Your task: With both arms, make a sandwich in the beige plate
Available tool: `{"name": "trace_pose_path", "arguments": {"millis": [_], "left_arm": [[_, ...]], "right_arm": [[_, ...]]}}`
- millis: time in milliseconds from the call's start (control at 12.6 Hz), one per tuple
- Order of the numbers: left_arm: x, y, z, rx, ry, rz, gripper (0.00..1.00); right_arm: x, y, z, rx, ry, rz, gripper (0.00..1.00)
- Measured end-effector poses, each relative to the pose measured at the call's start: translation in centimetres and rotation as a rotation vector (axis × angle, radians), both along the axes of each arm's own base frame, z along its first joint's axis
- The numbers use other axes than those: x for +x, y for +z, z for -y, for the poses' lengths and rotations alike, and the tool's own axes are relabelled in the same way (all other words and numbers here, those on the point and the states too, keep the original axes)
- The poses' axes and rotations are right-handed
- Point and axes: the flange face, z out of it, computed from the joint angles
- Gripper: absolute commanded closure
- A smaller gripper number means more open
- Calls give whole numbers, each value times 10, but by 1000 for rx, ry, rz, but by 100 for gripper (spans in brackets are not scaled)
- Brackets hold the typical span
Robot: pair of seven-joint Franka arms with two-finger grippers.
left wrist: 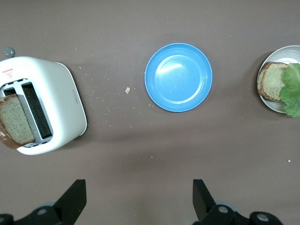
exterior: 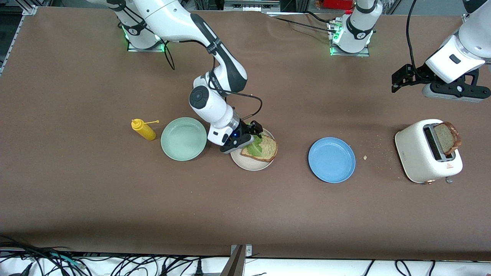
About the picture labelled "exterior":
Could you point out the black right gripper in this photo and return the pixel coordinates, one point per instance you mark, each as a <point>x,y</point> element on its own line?
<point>245,129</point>

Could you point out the beige round plate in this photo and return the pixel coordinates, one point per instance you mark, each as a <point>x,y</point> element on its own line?
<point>249,164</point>

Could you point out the black power plug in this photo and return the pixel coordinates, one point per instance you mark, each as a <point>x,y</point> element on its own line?
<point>199,270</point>

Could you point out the white two-slot toaster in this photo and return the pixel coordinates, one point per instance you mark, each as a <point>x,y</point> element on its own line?
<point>414,153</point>

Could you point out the yellow mustard squeeze bottle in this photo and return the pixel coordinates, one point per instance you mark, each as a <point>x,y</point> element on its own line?
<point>145,132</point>

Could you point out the dark crust bread slice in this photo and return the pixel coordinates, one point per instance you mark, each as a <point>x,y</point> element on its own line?
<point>447,138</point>

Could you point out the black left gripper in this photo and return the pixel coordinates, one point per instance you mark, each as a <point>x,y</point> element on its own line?
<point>419,73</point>

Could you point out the metal table edge bracket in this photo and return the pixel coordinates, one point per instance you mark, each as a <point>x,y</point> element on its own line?
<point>238,264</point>

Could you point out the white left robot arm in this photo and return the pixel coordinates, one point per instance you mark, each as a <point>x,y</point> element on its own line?
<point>358,27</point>

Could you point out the green lettuce leaf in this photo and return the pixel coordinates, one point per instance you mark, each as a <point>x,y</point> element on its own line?
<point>255,147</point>

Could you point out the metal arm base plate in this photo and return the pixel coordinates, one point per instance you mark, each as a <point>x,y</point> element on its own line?
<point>134,49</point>
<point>345,55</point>

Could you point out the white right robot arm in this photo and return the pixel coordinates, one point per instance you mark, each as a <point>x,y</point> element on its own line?
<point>215,103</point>

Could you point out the light crust bread slice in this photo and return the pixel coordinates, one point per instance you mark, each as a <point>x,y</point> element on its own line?
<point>269,147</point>

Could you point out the red box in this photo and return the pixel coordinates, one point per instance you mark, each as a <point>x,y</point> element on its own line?
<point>337,4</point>

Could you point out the blue round plate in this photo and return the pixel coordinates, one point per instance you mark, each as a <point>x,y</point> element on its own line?
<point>332,160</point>

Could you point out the green round plate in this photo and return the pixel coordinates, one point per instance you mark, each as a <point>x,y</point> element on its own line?
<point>184,138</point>

